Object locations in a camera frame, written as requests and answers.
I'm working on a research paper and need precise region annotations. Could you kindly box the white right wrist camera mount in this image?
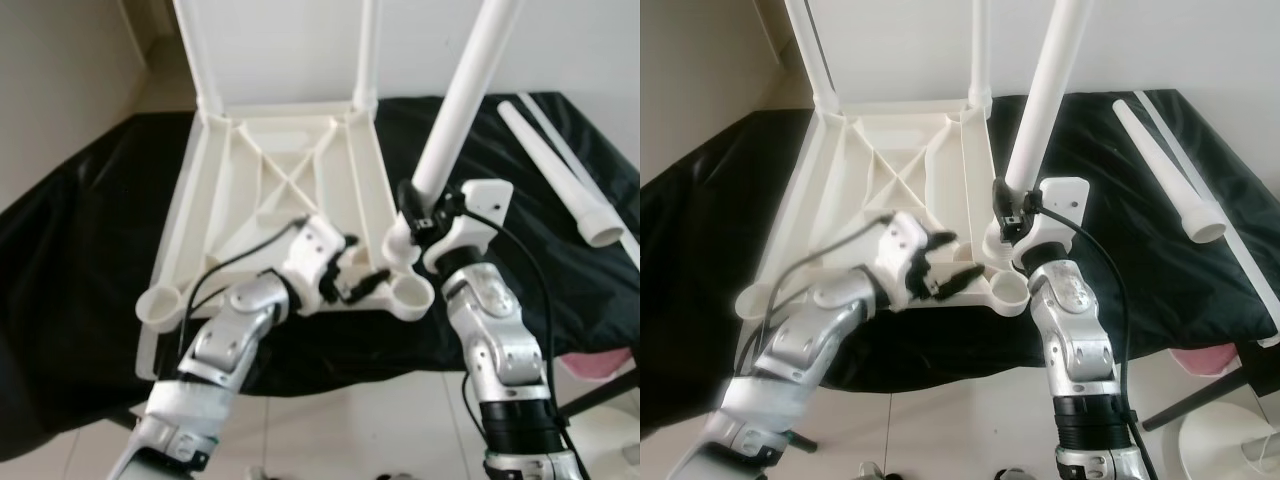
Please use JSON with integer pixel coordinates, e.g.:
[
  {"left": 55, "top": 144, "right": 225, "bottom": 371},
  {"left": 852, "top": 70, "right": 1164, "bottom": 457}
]
[
  {"left": 425, "top": 180, "right": 516, "bottom": 274},
  {"left": 1012, "top": 178, "right": 1091, "bottom": 269}
]

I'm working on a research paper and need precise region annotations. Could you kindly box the white standing fan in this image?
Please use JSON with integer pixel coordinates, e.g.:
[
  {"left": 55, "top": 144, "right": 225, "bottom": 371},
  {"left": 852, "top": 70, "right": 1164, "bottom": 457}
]
[
  {"left": 1180, "top": 395, "right": 1280, "bottom": 480},
  {"left": 575, "top": 400, "right": 641, "bottom": 473}
]

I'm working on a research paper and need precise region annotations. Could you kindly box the black metal table frame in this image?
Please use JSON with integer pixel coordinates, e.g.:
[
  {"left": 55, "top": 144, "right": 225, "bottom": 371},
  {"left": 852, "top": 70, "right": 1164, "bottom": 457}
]
[
  {"left": 780, "top": 368, "right": 1253, "bottom": 447},
  {"left": 558, "top": 375, "right": 641, "bottom": 423}
]

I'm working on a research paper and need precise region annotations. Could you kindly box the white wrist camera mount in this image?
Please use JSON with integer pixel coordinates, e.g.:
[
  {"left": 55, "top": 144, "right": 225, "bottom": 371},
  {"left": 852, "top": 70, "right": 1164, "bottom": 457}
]
[
  {"left": 275, "top": 215, "right": 347, "bottom": 316},
  {"left": 873, "top": 210, "right": 937, "bottom": 311},
  {"left": 425, "top": 180, "right": 516, "bottom": 274},
  {"left": 1012, "top": 178, "right": 1091, "bottom": 269}
]

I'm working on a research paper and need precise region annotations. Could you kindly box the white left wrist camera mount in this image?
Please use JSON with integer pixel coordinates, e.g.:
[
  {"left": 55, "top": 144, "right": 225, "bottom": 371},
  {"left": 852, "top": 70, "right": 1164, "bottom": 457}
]
[
  {"left": 873, "top": 210, "right": 937, "bottom": 311},
  {"left": 275, "top": 215, "right": 347, "bottom": 316}
]

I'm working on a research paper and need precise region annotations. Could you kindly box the grey tape strip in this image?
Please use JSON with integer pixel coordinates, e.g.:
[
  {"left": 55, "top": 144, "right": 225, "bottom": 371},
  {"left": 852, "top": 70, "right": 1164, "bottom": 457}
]
[
  {"left": 134, "top": 318, "right": 163, "bottom": 383},
  {"left": 1135, "top": 92, "right": 1280, "bottom": 349},
  {"left": 520, "top": 95, "right": 641, "bottom": 266}
]

